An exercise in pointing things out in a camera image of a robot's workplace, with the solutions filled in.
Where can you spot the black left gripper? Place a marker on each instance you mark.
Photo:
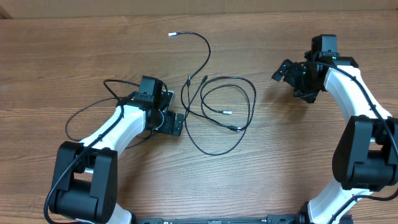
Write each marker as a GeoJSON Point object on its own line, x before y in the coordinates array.
{"type": "Point", "coordinates": [175, 123]}

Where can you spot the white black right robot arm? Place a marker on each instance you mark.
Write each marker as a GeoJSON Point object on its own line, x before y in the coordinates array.
{"type": "Point", "coordinates": [365, 159]}

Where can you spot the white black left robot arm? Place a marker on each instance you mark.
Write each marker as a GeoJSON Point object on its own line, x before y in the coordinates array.
{"type": "Point", "coordinates": [85, 177]}

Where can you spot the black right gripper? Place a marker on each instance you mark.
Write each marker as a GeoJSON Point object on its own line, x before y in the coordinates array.
{"type": "Point", "coordinates": [289, 75]}

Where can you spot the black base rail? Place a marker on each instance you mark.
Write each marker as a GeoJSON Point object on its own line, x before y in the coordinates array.
{"type": "Point", "coordinates": [217, 220]}

